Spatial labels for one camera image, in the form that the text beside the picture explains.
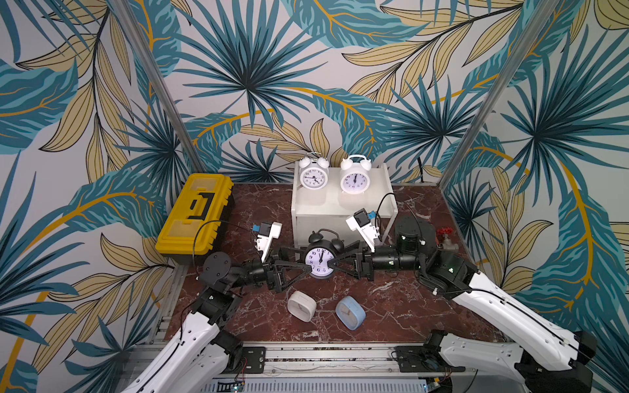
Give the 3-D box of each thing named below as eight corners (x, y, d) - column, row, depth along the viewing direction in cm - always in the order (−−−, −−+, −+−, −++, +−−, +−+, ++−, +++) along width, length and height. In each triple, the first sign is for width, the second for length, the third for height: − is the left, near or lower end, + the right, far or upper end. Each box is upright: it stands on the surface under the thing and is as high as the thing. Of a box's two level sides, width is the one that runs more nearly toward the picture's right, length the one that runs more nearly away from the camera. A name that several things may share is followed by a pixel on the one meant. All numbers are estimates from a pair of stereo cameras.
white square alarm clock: (287, 311, 85) (284, 302, 77) (295, 297, 88) (293, 288, 80) (309, 324, 82) (309, 316, 75) (316, 309, 85) (317, 300, 78)
